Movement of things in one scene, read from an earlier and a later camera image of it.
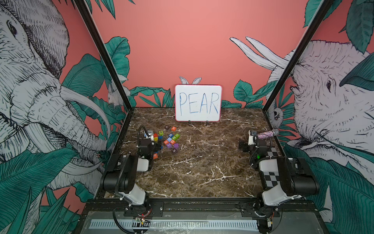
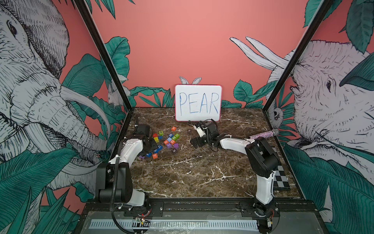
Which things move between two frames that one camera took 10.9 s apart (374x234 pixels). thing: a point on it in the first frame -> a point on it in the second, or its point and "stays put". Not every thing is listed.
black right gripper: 246,145 -> 198,139
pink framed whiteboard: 198,103 stays put
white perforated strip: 177,224 stays put
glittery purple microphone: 269,134 stays put
